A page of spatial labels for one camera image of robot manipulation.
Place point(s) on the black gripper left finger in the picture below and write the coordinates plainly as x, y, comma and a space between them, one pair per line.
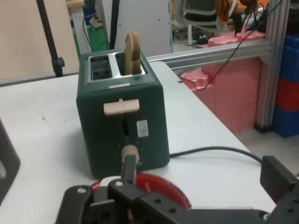
121, 200

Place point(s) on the beige toaster knob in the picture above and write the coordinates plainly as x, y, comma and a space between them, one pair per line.
129, 150

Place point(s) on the large pink foam block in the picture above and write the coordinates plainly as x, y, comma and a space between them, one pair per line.
233, 93

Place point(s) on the white mesh office chair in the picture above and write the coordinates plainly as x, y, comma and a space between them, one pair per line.
198, 14

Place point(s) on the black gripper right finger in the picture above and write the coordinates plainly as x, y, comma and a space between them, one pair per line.
280, 182

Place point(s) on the white cabinet panel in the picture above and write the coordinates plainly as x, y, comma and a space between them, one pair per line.
149, 23

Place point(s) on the red foam block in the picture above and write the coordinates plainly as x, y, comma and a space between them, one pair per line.
288, 95

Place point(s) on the dark green two-slot toaster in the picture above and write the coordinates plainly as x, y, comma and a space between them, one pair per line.
144, 105

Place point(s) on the black tripod pole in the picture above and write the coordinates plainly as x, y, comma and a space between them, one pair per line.
50, 42

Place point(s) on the red plate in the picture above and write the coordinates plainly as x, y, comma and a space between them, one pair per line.
161, 184

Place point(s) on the beige partition board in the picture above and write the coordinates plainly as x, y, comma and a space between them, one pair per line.
21, 35

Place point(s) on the black box-shaped object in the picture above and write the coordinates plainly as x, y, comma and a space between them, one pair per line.
8, 158

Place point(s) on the aluminium profile frame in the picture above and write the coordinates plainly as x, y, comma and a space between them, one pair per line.
210, 50

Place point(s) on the round brown bread slice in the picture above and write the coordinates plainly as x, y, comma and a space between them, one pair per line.
130, 53

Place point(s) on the blue foam block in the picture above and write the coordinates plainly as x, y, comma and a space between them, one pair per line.
286, 122
292, 58

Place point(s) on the flat pink foam block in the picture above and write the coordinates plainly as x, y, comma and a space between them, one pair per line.
233, 39

